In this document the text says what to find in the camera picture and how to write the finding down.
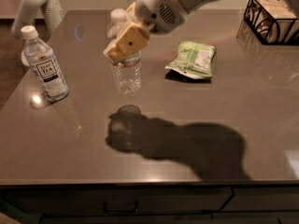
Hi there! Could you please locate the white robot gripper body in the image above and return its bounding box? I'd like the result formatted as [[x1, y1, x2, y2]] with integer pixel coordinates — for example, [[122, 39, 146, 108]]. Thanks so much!
[[135, 0, 188, 34]]

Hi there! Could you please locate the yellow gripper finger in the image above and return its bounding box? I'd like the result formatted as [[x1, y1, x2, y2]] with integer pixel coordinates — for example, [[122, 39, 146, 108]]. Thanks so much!
[[103, 22, 150, 62], [126, 3, 135, 17]]

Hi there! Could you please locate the clear water bottle red label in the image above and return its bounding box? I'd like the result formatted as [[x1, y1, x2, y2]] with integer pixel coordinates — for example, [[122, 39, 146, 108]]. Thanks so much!
[[107, 8, 141, 96]]

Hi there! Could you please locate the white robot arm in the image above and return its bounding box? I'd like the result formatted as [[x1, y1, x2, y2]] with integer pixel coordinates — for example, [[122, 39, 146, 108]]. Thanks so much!
[[104, 0, 217, 62]]

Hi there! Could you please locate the tea bottle white label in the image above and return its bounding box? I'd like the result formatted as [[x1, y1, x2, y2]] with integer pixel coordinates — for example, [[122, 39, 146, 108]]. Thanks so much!
[[21, 25, 68, 103]]

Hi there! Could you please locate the green snack bag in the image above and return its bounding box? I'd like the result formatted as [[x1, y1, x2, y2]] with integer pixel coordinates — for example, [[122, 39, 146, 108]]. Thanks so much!
[[165, 41, 216, 79]]

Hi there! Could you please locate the black wire napkin basket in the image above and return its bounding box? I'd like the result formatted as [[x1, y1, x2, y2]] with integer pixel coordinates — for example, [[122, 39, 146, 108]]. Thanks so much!
[[244, 0, 299, 46]]

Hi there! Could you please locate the dark cabinet drawer with handle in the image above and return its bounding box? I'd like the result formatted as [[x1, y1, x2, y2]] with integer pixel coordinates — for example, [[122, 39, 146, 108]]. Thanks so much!
[[5, 188, 232, 217]]

